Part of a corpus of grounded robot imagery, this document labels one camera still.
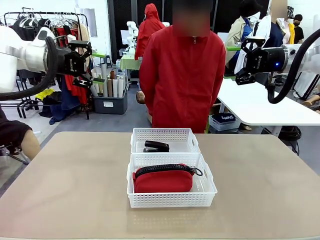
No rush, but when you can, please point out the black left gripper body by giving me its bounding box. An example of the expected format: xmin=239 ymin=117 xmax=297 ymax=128
xmin=56 ymin=47 xmax=87 ymax=76

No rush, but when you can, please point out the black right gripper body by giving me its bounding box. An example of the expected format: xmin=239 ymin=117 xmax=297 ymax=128
xmin=249 ymin=47 xmax=285 ymax=75

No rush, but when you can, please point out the black stapler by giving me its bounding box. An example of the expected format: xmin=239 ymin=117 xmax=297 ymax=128
xmin=143 ymin=140 xmax=170 ymax=153

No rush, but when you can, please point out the red zippered pencil case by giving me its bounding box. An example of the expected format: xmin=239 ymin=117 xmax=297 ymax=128
xmin=131 ymin=163 xmax=204 ymax=194

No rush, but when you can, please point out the red hanging garment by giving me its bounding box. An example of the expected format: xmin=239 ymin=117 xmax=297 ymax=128
xmin=54 ymin=27 xmax=89 ymax=104

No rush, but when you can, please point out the white slanted paper roll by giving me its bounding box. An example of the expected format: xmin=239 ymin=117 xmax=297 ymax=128
xmin=90 ymin=68 xmax=100 ymax=98

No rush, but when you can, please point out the mannequin with beige coat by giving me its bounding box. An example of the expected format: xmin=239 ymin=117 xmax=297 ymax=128
xmin=224 ymin=0 xmax=262 ymax=68

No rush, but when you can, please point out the light grey paper roll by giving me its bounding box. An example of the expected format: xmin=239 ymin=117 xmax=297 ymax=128
xmin=100 ymin=63 xmax=109 ymax=98

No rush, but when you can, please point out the dark blue hanging garment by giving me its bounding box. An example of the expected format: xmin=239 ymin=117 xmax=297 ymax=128
xmin=48 ymin=74 xmax=81 ymax=125

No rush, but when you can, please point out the grey metal stool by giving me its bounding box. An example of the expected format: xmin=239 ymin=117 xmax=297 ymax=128
xmin=99 ymin=55 xmax=113 ymax=69

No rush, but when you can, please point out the figure in navy shirt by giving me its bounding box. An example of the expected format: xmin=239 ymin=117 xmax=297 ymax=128
xmin=254 ymin=0 xmax=288 ymax=51

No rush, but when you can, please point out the black metal clothes rack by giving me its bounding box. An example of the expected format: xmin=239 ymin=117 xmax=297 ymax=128
xmin=3 ymin=11 xmax=91 ymax=120

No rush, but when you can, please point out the white rounded table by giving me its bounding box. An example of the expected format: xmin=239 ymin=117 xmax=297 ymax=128
xmin=217 ymin=77 xmax=320 ymax=138

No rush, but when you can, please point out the grey plastic storage bin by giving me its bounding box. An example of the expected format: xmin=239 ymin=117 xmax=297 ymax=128
xmin=92 ymin=84 xmax=130 ymax=115

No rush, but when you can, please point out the yellow hanging garment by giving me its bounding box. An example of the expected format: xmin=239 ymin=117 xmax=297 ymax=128
xmin=286 ymin=21 xmax=296 ymax=45

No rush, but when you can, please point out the yellow cloth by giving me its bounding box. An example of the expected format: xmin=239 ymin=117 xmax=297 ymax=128
xmin=34 ymin=88 xmax=55 ymax=101

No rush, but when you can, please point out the navy campus pouch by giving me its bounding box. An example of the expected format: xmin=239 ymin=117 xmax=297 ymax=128
xmin=217 ymin=113 xmax=237 ymax=123

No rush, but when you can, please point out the person with black mask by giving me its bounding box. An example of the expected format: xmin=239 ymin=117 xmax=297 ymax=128
xmin=292 ymin=14 xmax=305 ymax=45

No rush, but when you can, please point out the white board panel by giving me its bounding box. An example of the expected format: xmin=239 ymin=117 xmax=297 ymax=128
xmin=294 ymin=72 xmax=320 ymax=100

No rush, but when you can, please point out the table with green cloth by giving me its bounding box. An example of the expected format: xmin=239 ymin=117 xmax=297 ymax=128
xmin=119 ymin=54 xmax=142 ymax=71

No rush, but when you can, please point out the small white storage basket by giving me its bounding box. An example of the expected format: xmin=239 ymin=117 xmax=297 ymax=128
xmin=208 ymin=113 xmax=241 ymax=132

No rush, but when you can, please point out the black hanging garment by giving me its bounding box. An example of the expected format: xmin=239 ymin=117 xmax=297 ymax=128
xmin=12 ymin=17 xmax=51 ymax=42

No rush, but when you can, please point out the beige mannequin leg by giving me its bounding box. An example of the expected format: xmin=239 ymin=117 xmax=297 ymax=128
xmin=301 ymin=96 xmax=320 ymax=107

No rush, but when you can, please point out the person in red jacket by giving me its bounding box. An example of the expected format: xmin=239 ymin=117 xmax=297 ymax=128
xmin=138 ymin=0 xmax=227 ymax=135

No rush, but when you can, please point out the person in red hooded coat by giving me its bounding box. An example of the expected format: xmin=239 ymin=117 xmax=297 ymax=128
xmin=134 ymin=3 xmax=166 ymax=61

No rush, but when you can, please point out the black bag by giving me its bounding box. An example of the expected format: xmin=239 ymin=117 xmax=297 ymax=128
xmin=277 ymin=125 xmax=303 ymax=148

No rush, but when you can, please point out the white perforated plastic basket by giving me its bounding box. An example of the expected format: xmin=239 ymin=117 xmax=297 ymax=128
xmin=130 ymin=127 xmax=202 ymax=155
xmin=126 ymin=152 xmax=218 ymax=209

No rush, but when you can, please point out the seated person in dark shorts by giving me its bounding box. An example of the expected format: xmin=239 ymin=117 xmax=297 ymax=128
xmin=0 ymin=107 xmax=41 ymax=161

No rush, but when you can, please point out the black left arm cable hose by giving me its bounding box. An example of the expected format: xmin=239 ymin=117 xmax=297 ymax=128
xmin=0 ymin=36 xmax=60 ymax=101

